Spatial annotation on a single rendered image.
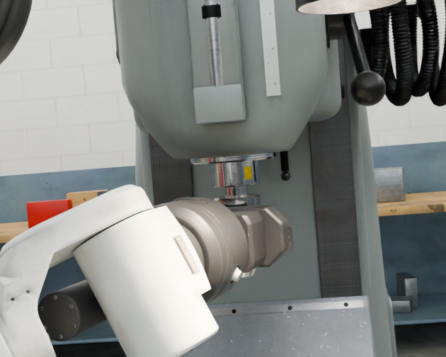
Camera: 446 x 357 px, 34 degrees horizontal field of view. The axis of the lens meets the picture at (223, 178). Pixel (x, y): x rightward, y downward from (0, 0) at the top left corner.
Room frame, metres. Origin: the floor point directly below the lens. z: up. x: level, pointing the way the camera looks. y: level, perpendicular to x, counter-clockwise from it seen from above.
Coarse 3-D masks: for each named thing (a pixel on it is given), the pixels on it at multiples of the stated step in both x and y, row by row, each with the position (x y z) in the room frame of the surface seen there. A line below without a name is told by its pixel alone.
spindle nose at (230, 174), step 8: (256, 160) 0.72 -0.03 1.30; (216, 168) 0.72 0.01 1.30; (224, 168) 0.71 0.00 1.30; (232, 168) 0.71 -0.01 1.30; (240, 168) 0.71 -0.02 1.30; (256, 168) 0.72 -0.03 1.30; (216, 176) 0.72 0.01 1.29; (224, 176) 0.71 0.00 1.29; (232, 176) 0.71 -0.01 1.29; (240, 176) 0.71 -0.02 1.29; (256, 176) 0.72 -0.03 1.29; (216, 184) 0.72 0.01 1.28; (224, 184) 0.71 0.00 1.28; (232, 184) 0.71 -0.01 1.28; (240, 184) 0.71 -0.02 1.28; (248, 184) 0.71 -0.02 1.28
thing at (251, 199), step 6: (216, 198) 0.72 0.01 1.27; (222, 198) 0.71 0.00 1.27; (228, 198) 0.71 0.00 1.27; (234, 198) 0.71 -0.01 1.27; (240, 198) 0.71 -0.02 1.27; (246, 198) 0.71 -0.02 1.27; (252, 198) 0.71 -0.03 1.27; (258, 198) 0.72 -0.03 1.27; (222, 204) 0.71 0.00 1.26; (228, 204) 0.71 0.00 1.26; (234, 204) 0.71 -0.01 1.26; (240, 204) 0.71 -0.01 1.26; (246, 204) 0.71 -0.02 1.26; (252, 204) 0.71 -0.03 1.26; (258, 204) 0.72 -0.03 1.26
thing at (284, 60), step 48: (144, 0) 0.65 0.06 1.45; (240, 0) 0.64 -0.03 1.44; (288, 0) 0.64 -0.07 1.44; (144, 48) 0.65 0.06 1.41; (288, 48) 0.64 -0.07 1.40; (144, 96) 0.66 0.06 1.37; (192, 96) 0.64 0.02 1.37; (288, 96) 0.64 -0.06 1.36; (192, 144) 0.65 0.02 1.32; (240, 144) 0.65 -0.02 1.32; (288, 144) 0.68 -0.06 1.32
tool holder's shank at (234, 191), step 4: (224, 188) 0.73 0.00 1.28; (228, 188) 0.72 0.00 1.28; (232, 188) 0.72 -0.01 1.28; (236, 188) 0.72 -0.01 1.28; (240, 188) 0.72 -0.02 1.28; (244, 188) 0.72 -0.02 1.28; (228, 192) 0.72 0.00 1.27; (232, 192) 0.72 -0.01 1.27; (236, 192) 0.72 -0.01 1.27; (240, 192) 0.72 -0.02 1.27; (244, 192) 0.72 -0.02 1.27; (228, 196) 0.73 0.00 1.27; (232, 196) 0.72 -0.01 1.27; (236, 196) 0.72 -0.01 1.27
